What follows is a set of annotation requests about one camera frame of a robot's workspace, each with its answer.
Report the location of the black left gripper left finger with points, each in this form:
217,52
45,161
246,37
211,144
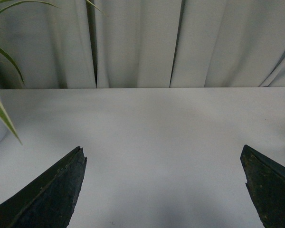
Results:
49,200

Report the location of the white curtain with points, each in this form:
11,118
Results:
143,43

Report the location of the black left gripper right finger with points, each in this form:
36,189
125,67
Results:
266,186

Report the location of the green striped plant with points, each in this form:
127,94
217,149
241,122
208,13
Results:
4,116

